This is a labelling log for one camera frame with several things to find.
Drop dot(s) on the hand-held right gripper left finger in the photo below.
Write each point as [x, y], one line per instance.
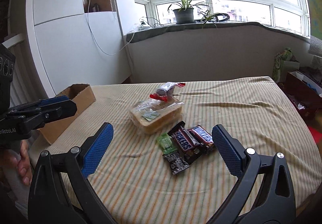
[98, 149]

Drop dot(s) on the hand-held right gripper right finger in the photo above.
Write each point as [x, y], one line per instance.
[227, 152]

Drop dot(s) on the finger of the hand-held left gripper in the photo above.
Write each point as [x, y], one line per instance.
[59, 111]
[54, 100]

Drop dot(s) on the brown cardboard box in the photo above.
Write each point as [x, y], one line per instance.
[73, 111]

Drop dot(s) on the brown chocolate bar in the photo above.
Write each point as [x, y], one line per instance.
[202, 137]
[183, 141]

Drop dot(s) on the black patterned snack bar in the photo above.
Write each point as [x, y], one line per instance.
[177, 163]

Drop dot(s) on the green snack bar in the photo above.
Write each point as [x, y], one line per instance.
[164, 142]

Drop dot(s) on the bagged sliced bread loaf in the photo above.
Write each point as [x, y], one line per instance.
[156, 117]

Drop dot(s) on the brownie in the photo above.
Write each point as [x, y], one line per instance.
[167, 90]

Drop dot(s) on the person's left hand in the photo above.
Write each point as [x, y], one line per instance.
[25, 163]

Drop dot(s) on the white cabinet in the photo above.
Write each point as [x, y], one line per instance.
[75, 50]

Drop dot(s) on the striped yellow cloth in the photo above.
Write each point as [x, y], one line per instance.
[151, 193]

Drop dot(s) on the red folder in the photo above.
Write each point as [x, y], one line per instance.
[316, 133]

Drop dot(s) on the red storage box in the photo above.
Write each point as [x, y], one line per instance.
[301, 93]

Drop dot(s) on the green paper bag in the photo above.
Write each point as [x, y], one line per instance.
[283, 68]

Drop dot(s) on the white power strip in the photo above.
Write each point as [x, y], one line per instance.
[144, 26]

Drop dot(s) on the small trailing spider plant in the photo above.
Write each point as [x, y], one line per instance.
[207, 18]

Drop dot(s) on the white lace cloth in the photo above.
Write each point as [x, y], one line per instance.
[316, 45]

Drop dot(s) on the potted spider plant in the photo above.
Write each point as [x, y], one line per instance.
[184, 15]

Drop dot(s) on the wall map poster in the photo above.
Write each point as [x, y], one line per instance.
[313, 0]

